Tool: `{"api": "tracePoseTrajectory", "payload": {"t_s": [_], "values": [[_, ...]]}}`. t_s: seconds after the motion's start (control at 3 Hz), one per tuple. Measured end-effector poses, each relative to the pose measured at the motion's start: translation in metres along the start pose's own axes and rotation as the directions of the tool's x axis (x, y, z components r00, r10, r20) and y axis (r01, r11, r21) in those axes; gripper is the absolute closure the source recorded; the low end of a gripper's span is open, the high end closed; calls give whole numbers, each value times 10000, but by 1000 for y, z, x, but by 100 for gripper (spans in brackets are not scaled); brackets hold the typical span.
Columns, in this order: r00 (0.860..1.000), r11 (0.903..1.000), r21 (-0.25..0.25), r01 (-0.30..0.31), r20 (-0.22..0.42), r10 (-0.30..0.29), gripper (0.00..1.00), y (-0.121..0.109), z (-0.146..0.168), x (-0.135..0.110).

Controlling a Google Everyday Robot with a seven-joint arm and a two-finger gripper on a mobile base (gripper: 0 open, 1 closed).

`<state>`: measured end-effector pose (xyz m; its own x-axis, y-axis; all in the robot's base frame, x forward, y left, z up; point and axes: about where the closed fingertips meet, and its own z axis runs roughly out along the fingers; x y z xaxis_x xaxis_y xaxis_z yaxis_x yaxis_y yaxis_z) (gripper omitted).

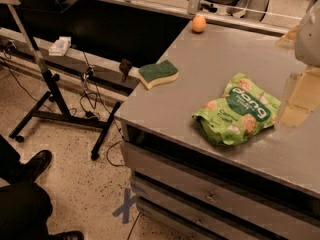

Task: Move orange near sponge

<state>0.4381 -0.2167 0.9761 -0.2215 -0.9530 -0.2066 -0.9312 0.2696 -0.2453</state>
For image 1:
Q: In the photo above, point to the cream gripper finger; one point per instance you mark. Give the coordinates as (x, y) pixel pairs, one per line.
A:
(287, 40)
(301, 97)

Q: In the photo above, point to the orange fruit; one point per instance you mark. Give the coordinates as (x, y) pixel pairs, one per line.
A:
(198, 24)

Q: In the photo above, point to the black trouser leg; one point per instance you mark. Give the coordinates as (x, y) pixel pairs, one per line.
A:
(24, 206)

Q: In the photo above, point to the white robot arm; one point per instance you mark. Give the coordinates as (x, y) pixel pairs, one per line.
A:
(307, 43)

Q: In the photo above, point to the grey drawer cabinet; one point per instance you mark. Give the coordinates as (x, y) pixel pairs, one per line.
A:
(207, 199)

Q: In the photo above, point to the black shoe lower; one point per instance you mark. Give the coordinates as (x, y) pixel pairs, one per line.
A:
(69, 235)

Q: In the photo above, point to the black shoe upper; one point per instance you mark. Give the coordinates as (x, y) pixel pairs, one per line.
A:
(30, 171)

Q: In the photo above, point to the black shoe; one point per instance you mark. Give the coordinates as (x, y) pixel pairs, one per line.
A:
(30, 171)
(69, 235)

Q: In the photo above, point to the white tissue pack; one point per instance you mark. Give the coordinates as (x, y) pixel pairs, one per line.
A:
(60, 46)

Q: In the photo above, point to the small dark clamp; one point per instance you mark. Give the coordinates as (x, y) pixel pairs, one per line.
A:
(125, 67)

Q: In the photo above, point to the green yellow sponge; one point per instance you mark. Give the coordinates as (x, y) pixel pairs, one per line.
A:
(152, 75)

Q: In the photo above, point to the green snack bag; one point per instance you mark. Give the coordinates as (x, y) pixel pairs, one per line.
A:
(241, 112)

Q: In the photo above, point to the black rolling stand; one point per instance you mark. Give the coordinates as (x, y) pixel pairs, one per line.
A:
(52, 106)

